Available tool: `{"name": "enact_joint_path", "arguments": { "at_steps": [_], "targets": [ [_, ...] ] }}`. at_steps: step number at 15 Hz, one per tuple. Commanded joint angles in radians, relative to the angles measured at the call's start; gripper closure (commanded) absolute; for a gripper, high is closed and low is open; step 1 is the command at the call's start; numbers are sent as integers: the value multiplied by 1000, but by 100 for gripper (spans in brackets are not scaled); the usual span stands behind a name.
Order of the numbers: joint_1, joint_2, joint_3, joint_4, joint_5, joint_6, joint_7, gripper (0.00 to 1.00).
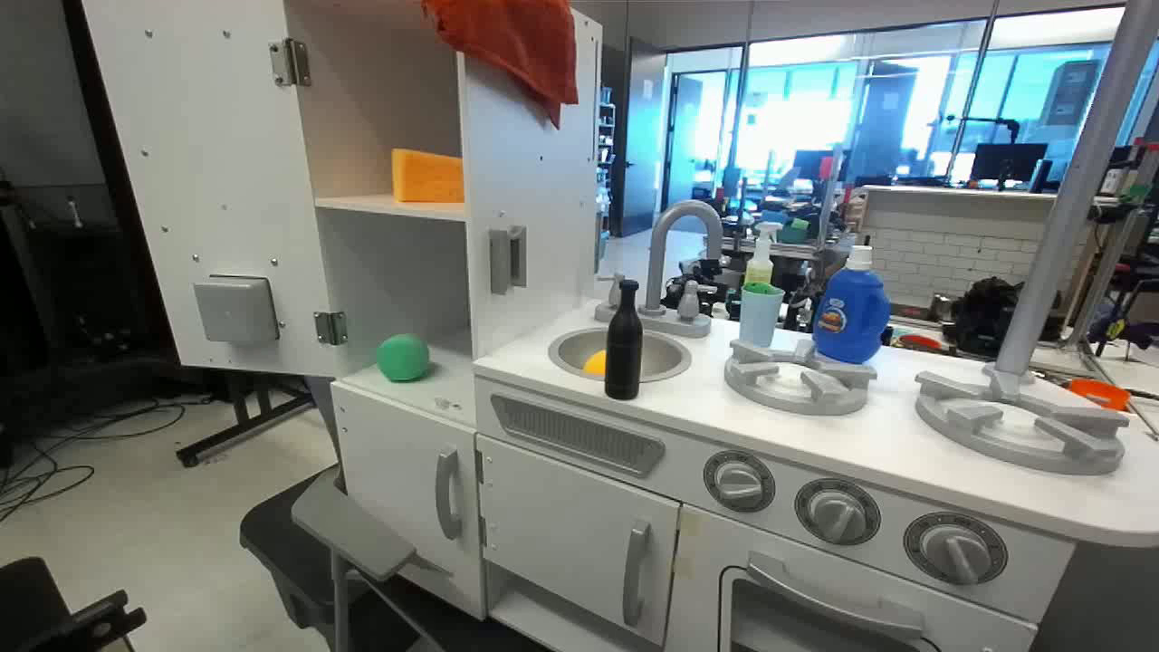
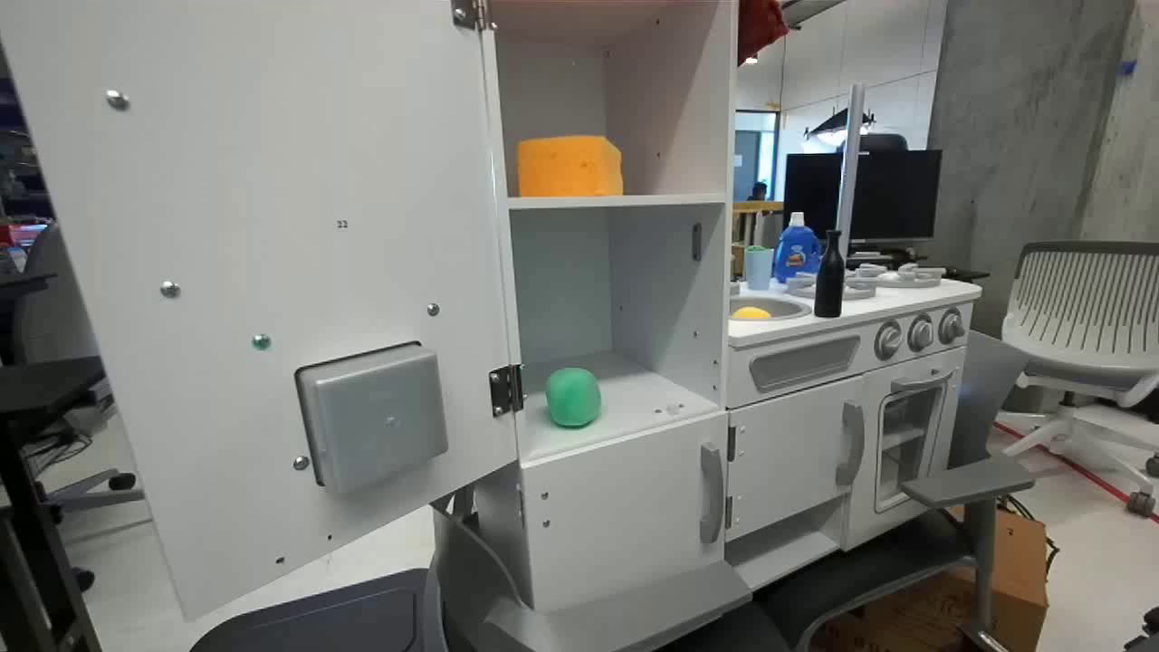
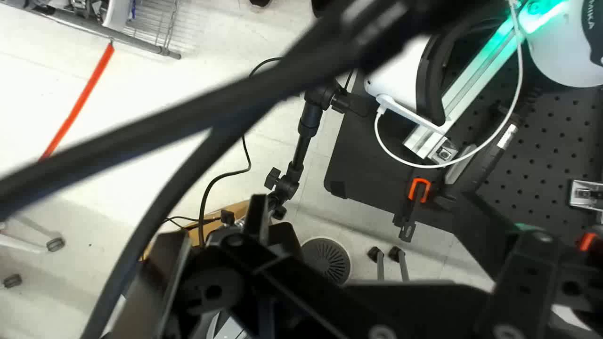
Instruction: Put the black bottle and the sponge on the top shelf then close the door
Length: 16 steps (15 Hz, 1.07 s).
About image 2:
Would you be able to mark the white cabinet door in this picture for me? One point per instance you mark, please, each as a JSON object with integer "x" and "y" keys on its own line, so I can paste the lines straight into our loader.
{"x": 289, "y": 230}

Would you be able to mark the round yellow sponge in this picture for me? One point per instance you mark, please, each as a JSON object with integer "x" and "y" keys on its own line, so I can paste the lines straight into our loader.
{"x": 752, "y": 311}

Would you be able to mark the orange rectangular sponge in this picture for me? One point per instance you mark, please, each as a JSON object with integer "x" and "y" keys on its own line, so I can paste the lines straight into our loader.
{"x": 573, "y": 163}

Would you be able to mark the blue detergent bottle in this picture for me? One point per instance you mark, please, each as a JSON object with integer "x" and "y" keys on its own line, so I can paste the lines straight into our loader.
{"x": 795, "y": 252}

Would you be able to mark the green ball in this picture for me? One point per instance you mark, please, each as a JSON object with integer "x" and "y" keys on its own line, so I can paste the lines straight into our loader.
{"x": 573, "y": 397}

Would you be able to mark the white toy kitchen unit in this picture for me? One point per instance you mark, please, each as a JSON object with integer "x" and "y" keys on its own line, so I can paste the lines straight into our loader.
{"x": 713, "y": 429}

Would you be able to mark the light blue cup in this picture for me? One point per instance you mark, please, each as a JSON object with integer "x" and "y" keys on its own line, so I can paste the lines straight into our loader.
{"x": 757, "y": 269}

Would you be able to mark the grey right stove burner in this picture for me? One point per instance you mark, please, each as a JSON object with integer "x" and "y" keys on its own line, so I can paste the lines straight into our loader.
{"x": 903, "y": 276}

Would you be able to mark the black computer monitor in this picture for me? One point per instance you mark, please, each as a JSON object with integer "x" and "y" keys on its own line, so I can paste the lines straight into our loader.
{"x": 895, "y": 188}

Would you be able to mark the grey metal pole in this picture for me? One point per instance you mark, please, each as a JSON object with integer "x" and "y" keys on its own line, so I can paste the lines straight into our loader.
{"x": 850, "y": 167}

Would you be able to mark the white mesh office chair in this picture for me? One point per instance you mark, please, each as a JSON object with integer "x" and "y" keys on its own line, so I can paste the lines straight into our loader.
{"x": 1087, "y": 322}

